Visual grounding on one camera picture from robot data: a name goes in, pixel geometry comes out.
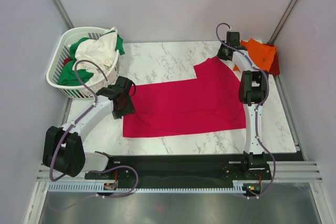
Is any white t shirt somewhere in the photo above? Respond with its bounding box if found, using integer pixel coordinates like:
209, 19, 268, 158
70, 27, 124, 81

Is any pink t shirt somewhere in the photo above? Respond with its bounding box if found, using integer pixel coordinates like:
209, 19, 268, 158
123, 57, 246, 138

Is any folded dark red t shirt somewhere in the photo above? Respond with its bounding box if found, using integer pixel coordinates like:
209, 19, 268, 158
269, 52, 280, 76

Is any white plastic laundry basket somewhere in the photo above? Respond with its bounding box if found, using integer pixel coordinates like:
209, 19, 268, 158
46, 27, 124, 99

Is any right corner metal post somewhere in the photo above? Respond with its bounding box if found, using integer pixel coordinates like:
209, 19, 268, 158
268, 0, 299, 44

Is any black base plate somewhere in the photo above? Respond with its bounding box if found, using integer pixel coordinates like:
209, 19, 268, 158
85, 152, 303, 189

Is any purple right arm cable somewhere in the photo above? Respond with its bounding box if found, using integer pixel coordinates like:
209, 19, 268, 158
215, 22, 276, 200

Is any folded orange t shirt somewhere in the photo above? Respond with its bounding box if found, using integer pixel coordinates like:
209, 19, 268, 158
240, 38, 278, 72

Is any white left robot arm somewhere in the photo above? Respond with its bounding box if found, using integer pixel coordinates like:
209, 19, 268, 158
43, 76, 136, 182

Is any aluminium frame rail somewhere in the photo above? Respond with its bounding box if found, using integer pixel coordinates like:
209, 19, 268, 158
36, 161, 322, 182

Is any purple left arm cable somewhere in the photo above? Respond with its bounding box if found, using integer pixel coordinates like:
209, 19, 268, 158
47, 60, 139, 210

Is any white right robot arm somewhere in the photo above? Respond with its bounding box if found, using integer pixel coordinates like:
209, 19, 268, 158
217, 29, 269, 179

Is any dark red t shirt in basket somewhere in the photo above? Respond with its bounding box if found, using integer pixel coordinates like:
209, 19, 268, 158
63, 57, 75, 69

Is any white slotted cable duct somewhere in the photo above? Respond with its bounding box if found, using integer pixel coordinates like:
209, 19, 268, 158
48, 182, 261, 194

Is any green t shirt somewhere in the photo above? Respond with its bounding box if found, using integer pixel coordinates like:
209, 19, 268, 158
57, 33, 126, 86

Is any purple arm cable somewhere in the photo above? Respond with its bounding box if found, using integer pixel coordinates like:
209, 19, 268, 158
215, 22, 276, 200
47, 60, 139, 210

